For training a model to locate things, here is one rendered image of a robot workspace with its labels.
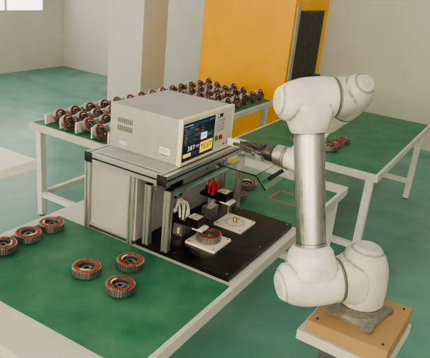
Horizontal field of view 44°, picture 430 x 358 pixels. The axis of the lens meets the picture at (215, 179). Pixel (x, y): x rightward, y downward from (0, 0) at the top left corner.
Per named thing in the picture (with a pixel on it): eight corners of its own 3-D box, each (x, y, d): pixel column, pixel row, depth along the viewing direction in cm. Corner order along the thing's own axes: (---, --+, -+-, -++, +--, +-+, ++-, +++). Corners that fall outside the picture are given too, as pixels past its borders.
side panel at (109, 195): (135, 243, 236) (138, 175, 225) (130, 245, 234) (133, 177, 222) (88, 224, 249) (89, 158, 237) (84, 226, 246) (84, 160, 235)
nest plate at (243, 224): (255, 224, 261) (255, 221, 261) (240, 234, 249) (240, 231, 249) (228, 214, 268) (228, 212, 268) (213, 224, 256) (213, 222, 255)
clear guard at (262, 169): (287, 177, 259) (289, 165, 257) (265, 190, 239) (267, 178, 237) (229, 160, 274) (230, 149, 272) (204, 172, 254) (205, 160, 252)
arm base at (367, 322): (399, 307, 195) (401, 294, 193) (370, 335, 180) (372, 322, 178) (355, 286, 206) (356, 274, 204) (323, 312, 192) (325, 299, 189)
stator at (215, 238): (225, 239, 240) (226, 231, 239) (212, 248, 231) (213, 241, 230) (204, 231, 246) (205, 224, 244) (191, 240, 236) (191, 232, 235)
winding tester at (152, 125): (230, 145, 261) (235, 104, 254) (179, 167, 225) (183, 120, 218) (166, 127, 279) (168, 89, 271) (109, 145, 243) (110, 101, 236)
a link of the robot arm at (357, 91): (354, 91, 187) (318, 92, 184) (378, 62, 170) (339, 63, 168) (363, 124, 183) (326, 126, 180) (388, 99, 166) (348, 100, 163)
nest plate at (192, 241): (230, 241, 242) (230, 239, 241) (213, 253, 229) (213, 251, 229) (203, 231, 248) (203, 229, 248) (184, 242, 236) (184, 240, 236)
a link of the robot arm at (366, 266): (393, 310, 184) (403, 254, 176) (345, 316, 180) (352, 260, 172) (370, 283, 199) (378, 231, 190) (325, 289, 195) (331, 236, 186)
